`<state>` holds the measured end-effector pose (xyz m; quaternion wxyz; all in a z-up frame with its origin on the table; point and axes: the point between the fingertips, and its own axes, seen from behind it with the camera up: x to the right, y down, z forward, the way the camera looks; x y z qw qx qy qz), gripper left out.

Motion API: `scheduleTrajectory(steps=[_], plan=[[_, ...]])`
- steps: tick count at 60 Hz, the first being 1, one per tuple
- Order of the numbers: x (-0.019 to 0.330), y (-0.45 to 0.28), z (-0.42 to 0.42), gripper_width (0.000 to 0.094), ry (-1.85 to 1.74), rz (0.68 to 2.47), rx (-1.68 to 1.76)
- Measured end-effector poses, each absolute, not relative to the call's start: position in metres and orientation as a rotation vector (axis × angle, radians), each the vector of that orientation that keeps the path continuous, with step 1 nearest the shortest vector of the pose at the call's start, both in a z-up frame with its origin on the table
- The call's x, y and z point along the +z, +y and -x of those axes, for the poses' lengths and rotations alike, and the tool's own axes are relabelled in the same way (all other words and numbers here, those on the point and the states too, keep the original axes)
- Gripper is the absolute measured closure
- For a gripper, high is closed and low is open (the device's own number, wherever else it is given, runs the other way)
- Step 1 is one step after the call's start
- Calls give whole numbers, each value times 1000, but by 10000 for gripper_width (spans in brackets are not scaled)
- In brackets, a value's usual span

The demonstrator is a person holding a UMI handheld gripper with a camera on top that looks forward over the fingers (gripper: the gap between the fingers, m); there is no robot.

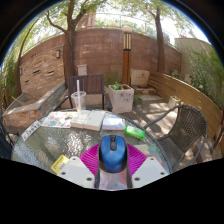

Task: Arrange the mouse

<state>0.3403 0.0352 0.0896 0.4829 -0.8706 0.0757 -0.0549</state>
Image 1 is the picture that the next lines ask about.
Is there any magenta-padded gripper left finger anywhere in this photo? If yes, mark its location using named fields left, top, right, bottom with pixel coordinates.
left=57, top=143, right=101, bottom=189

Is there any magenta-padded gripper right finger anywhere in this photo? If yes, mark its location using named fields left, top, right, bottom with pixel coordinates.
left=125, top=143, right=169, bottom=189

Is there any blue and black computer mouse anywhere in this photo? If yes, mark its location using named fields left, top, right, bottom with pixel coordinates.
left=98, top=134, right=128, bottom=174

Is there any floral pink mouse pad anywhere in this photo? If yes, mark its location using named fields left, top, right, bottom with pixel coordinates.
left=98, top=143, right=166, bottom=191

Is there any yellow card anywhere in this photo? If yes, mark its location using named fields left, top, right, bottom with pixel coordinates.
left=50, top=154, right=70, bottom=175

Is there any green pack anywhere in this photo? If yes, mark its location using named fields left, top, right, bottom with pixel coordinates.
left=124, top=125, right=147, bottom=140

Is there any thick white book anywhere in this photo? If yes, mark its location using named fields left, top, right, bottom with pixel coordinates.
left=69, top=109, right=106, bottom=132

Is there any brown wicker chair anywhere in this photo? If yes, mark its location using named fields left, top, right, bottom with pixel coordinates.
left=143, top=104, right=208, bottom=173

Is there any small pale book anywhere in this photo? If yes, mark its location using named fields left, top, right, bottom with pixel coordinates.
left=101, top=116, right=127, bottom=131

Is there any white printed plate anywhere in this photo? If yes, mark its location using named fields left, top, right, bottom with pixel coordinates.
left=20, top=120, right=42, bottom=142

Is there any clear plastic cup with straw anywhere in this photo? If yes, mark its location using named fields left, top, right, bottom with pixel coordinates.
left=70, top=79, right=87, bottom=113

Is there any stone raised bed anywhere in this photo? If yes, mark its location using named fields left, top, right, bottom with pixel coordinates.
left=2, top=82, right=68, bottom=131

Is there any white square planter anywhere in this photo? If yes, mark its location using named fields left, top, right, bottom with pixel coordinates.
left=107, top=81, right=135, bottom=114

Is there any dark wooden chair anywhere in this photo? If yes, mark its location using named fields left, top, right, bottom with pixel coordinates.
left=53, top=73, right=114, bottom=113

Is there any forked tree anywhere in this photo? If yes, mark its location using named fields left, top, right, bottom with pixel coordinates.
left=46, top=0, right=101, bottom=88

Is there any slim tree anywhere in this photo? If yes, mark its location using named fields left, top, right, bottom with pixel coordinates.
left=146, top=6, right=166, bottom=74

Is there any white wall box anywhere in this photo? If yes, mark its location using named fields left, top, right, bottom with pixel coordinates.
left=77, top=64, right=88, bottom=77

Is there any wooden garden lamp post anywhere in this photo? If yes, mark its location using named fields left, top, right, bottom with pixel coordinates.
left=121, top=25, right=133, bottom=86

